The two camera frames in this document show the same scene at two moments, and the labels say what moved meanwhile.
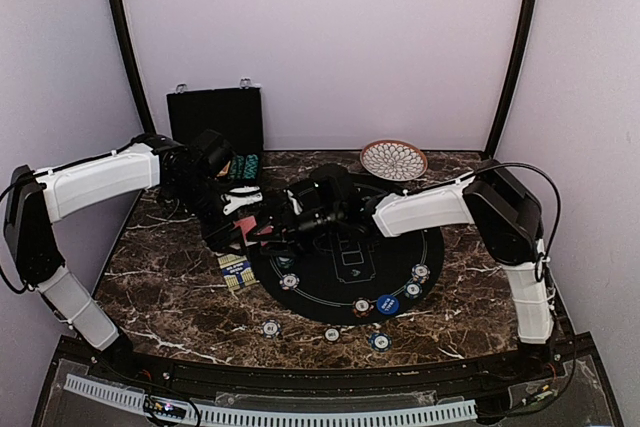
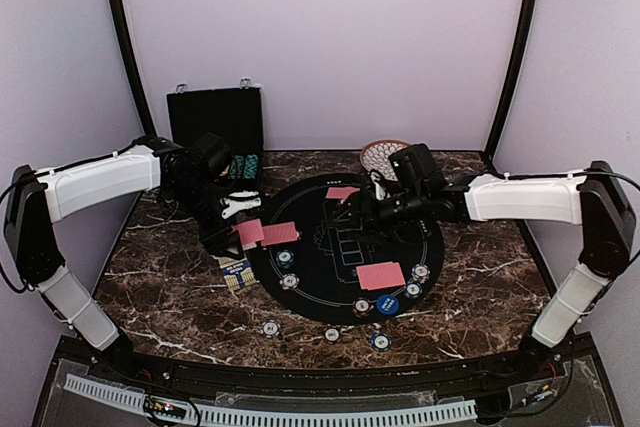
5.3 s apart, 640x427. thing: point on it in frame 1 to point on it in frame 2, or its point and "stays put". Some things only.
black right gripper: x=282 y=216 to x=367 y=200
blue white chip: x=289 y=281 stays put
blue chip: x=413 y=290 stays put
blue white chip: x=420 y=272 stays put
